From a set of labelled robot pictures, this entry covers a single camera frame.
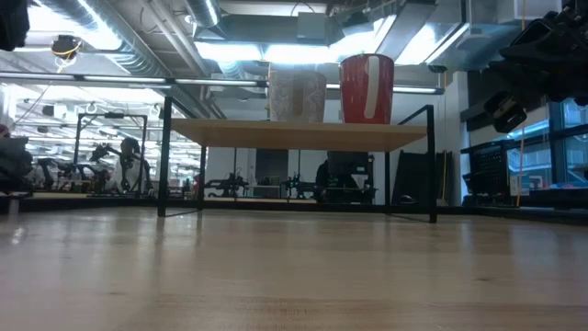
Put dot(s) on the wooden shelf black frame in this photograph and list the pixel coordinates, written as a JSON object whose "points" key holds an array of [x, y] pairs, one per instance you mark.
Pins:
{"points": [[298, 133]]}

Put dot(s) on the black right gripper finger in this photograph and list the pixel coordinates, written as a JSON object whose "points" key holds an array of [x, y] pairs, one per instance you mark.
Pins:
{"points": [[535, 48]]}

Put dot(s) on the black leaning panel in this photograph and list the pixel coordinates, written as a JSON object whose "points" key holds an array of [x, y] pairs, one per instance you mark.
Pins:
{"points": [[420, 179]]}

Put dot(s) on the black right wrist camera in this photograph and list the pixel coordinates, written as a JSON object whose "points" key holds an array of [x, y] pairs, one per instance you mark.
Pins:
{"points": [[505, 112]]}

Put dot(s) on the black perforated cart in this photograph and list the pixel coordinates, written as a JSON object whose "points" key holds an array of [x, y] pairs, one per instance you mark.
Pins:
{"points": [[487, 179]]}

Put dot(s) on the black background robot arm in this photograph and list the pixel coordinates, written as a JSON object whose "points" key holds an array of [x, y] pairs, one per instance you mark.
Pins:
{"points": [[227, 186]]}

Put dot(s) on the white floral pattern mug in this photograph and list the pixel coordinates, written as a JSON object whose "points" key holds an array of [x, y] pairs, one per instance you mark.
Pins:
{"points": [[297, 96]]}

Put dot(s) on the person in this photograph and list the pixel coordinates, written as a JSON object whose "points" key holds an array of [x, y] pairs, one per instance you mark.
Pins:
{"points": [[131, 167], [324, 177]]}

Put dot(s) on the silver spiral air duct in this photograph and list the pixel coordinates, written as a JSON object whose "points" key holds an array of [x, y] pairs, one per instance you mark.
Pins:
{"points": [[138, 50]]}

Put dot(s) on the dark grey chair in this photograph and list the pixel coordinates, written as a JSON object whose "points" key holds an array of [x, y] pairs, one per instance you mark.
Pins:
{"points": [[14, 161]]}

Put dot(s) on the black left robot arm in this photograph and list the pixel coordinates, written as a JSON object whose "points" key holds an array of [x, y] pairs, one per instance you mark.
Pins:
{"points": [[13, 20]]}

